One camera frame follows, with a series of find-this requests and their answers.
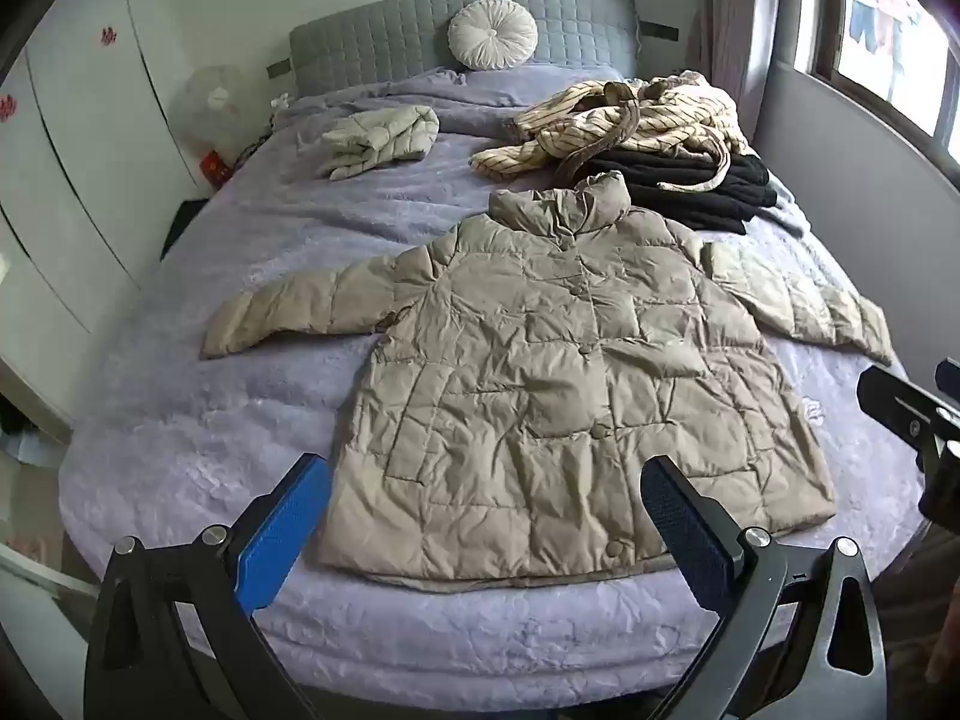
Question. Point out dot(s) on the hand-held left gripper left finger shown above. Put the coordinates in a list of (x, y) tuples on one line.
[(285, 525)]

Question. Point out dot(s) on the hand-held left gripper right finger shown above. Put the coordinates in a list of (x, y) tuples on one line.
[(686, 532)]

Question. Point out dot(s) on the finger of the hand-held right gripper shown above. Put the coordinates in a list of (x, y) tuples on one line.
[(900, 405), (949, 376)]

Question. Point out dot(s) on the large beige puffer jacket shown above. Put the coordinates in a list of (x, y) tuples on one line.
[(525, 360)]

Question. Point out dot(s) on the purple fuzzy bed blanket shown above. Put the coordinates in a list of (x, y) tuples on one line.
[(225, 427)]

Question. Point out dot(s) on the light grey blanket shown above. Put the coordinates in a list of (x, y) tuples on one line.
[(787, 210)]

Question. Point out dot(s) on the black fleece garment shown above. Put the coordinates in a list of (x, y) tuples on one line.
[(675, 195)]

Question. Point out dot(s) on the window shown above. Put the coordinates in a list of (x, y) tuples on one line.
[(885, 30)]

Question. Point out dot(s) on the small folded beige jacket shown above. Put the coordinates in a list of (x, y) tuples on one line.
[(382, 139)]

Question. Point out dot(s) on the cream striped robe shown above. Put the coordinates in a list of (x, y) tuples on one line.
[(600, 124)]

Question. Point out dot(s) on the pink curtain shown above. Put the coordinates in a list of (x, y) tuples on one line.
[(731, 22)]

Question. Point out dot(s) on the white wardrobe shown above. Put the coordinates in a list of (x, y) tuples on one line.
[(75, 165)]

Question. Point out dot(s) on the white standing fan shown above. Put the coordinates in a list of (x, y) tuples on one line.
[(214, 101)]

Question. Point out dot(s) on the grey quilted headboard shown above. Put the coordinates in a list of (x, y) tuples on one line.
[(375, 45)]

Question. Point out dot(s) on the red wardrobe sticker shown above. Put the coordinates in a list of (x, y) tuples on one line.
[(110, 35), (7, 106)]

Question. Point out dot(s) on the round white pleated pillow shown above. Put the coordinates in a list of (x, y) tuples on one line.
[(491, 34)]

